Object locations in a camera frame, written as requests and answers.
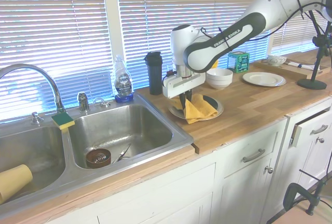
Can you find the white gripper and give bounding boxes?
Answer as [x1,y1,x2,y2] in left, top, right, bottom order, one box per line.
[162,72,208,111]

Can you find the orange terry towel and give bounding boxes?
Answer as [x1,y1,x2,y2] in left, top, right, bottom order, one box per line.
[170,93,218,125]

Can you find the dark blue plate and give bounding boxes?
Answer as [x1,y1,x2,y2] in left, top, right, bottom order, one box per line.
[173,95,219,112]

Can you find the dark plate on white plate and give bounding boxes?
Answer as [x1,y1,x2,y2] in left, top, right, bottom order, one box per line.
[168,99,224,121]

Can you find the white dinner plate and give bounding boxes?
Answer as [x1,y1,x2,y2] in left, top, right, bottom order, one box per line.
[242,72,287,88]

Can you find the white ceramic bowl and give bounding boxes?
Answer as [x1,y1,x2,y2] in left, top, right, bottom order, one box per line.
[206,68,234,82]
[208,78,231,90]

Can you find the black shaker bottle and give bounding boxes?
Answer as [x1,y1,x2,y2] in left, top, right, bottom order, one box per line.
[144,51,164,96]

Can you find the teal cardboard box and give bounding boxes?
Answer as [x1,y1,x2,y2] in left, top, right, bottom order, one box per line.
[227,50,251,74]

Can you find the clear Dawn soap bottle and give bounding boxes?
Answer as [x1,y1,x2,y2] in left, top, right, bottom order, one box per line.
[114,54,136,104]

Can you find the stainless steel double sink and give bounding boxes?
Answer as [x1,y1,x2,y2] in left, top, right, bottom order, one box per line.
[0,93,195,206]

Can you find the metal tongs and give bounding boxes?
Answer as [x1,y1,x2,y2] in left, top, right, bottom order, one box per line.
[113,143,132,164]

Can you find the white counter cabinet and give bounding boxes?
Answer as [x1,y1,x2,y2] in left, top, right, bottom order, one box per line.
[49,99,332,224]

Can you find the chrome sink loop cap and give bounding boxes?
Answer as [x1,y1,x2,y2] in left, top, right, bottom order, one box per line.
[92,97,110,108]

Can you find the white window blind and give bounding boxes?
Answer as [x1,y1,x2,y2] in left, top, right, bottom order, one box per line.
[116,0,280,91]
[0,0,115,121]
[271,0,332,56]

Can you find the white patterned bowl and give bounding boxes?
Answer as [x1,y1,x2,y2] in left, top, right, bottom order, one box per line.
[267,54,287,66]

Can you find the metal utensil in bowl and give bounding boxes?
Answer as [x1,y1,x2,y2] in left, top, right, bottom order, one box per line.
[92,151,107,164]

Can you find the wooden serving tray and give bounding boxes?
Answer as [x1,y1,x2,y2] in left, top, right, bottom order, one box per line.
[253,54,332,81]

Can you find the brown ribbed bowl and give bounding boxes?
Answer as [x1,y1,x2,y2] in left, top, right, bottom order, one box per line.
[86,148,113,169]

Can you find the rolled white napkin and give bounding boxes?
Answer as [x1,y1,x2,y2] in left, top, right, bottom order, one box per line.
[284,61,316,71]

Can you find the black round base stand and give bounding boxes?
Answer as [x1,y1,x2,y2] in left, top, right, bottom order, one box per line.
[297,10,332,91]

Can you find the yellow and green sponge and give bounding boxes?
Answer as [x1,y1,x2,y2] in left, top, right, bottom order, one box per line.
[51,112,76,131]

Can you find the chrome gooseneck faucet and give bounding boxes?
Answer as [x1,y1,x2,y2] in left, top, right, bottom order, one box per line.
[0,63,66,114]

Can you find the dark c-clamp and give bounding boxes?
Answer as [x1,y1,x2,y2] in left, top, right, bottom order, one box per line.
[282,169,328,216]

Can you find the chrome sink knob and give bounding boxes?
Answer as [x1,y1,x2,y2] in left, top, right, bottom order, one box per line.
[30,111,44,125]

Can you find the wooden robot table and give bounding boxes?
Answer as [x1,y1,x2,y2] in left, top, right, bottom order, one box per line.
[267,199,332,224]

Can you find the yellow plastic cup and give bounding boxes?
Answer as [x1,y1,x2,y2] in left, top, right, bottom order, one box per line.
[0,164,34,202]

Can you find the long metal drawer handle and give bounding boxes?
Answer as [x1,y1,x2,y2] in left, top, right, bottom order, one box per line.
[309,124,329,135]
[242,148,266,163]

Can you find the chrome faucet handle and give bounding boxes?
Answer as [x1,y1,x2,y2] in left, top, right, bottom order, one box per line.
[77,91,90,113]

